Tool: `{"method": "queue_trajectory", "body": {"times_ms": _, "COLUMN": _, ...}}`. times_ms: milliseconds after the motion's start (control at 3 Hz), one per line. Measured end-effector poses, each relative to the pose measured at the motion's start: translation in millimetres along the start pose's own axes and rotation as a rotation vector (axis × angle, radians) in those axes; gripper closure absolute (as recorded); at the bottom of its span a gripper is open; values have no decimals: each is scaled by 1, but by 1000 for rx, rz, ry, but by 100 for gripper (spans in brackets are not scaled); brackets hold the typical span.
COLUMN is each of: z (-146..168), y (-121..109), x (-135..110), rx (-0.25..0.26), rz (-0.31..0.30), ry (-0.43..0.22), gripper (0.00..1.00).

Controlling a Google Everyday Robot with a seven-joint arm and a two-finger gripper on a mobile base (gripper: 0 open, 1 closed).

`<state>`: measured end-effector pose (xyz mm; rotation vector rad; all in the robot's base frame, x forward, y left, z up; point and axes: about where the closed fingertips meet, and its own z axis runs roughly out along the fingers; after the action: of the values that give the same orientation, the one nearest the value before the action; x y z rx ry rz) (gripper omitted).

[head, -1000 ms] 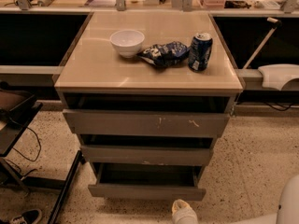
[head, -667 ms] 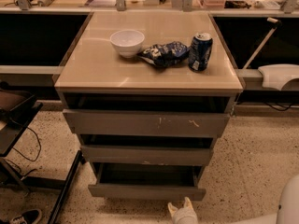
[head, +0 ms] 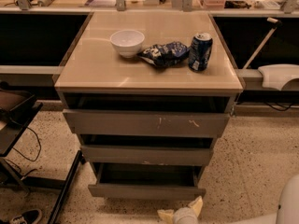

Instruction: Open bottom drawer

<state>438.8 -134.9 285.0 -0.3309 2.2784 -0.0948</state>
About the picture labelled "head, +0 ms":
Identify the black metal cart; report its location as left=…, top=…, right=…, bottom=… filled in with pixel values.
left=0, top=88, right=84, bottom=224

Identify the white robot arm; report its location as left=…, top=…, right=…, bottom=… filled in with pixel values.
left=157, top=175, right=299, bottom=224

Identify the grey top drawer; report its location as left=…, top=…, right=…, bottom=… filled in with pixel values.
left=63, top=109, right=229, bottom=137

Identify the grey middle drawer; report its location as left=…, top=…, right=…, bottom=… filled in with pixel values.
left=81, top=145, right=213, bottom=166

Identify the white curved plastic cover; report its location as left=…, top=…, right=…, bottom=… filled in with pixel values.
left=258, top=63, right=299, bottom=91

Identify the blue chip bag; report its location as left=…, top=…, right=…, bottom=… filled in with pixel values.
left=137, top=41, right=190, bottom=68

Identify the white bowl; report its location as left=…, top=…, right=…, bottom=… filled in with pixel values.
left=110, top=30, right=145, bottom=58

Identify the black sneaker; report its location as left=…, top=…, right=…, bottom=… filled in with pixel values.
left=0, top=209, right=43, bottom=224

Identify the black cable on floor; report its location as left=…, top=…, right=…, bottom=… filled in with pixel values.
left=3, top=126, right=42, bottom=179

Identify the white stick with knob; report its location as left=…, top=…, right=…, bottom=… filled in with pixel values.
left=243, top=17, right=282, bottom=69

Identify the blue soda can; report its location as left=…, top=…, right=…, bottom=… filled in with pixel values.
left=188, top=33, right=213, bottom=72

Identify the black cable under bench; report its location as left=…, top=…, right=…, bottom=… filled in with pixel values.
left=263, top=101, right=297, bottom=112

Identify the grey bottom drawer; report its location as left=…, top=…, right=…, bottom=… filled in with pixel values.
left=88, top=163, right=206, bottom=201

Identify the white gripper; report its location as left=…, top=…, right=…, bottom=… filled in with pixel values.
left=157, top=196, right=203, bottom=224

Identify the grey drawer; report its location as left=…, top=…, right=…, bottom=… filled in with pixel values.
left=81, top=145, right=213, bottom=166
left=63, top=109, right=229, bottom=137
left=88, top=163, right=206, bottom=201

